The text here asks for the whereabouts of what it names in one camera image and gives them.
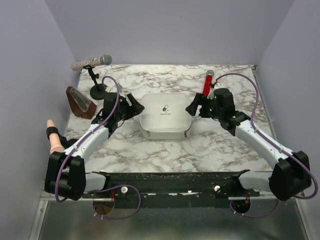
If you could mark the black mounting base rail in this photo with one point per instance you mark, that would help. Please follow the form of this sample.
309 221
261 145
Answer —
164 190

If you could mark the red glitter microphone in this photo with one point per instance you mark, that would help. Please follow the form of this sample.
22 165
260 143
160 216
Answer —
208 81

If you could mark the grey medicine kit box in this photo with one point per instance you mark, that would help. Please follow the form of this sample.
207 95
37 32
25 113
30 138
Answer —
165 117

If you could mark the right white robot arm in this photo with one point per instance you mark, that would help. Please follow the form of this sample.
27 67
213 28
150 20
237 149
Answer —
290 170

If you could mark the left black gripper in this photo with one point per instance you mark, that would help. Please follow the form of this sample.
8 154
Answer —
137 108

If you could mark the pink toy microphone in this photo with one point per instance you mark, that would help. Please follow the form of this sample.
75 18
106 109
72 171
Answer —
54 139

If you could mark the black microphone stand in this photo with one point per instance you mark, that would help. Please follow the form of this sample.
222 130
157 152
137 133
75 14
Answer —
98 90

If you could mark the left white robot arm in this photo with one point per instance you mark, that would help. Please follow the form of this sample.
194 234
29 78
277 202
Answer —
66 176

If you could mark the brown metronome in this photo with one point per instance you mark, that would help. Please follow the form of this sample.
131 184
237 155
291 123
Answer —
80 105

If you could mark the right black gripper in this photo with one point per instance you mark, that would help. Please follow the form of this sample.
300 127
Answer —
192 108

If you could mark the black round stand base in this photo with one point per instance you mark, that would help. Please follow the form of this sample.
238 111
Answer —
67 143

